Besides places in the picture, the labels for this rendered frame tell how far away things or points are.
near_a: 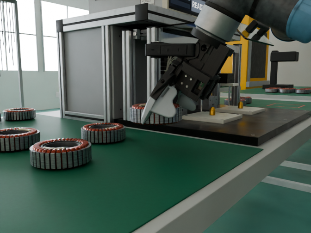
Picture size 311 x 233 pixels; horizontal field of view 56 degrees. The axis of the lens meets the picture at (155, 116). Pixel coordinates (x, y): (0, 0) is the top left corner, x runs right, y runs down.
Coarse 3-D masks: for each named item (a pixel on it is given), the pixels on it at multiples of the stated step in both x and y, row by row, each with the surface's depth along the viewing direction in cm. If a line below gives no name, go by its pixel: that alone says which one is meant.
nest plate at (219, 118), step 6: (192, 114) 99; (198, 114) 99; (204, 114) 99; (216, 114) 99; (222, 114) 99; (228, 114) 99; (234, 114) 99; (240, 114) 99; (198, 120) 92; (204, 120) 91; (210, 120) 89; (216, 120) 88; (222, 120) 87; (228, 120) 90
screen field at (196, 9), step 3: (192, 0) 105; (195, 0) 107; (198, 0) 108; (201, 0) 110; (192, 3) 105; (195, 3) 107; (198, 3) 108; (201, 3) 110; (204, 3) 112; (192, 6) 105; (195, 6) 107; (198, 6) 108; (201, 6) 110; (192, 9) 105; (195, 9) 107; (198, 9) 109; (198, 12) 109
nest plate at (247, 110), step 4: (220, 108) 116; (224, 108) 116; (228, 108) 116; (232, 108) 116; (236, 108) 116; (244, 108) 116; (248, 108) 116; (252, 108) 116; (256, 108) 116; (260, 108) 116; (264, 108) 116; (224, 112) 112; (228, 112) 111; (232, 112) 110; (236, 112) 109; (240, 112) 108; (244, 112) 107; (248, 112) 107; (252, 112) 106; (256, 112) 109
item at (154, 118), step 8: (136, 104) 64; (144, 104) 64; (176, 104) 62; (136, 112) 59; (176, 112) 59; (136, 120) 59; (152, 120) 57; (160, 120) 57; (168, 120) 58; (176, 120) 59
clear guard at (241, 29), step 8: (176, 24) 86; (184, 24) 84; (192, 24) 84; (240, 24) 82; (168, 32) 101; (176, 32) 101; (184, 32) 101; (240, 32) 75; (256, 32) 89; (256, 40) 80; (264, 40) 88
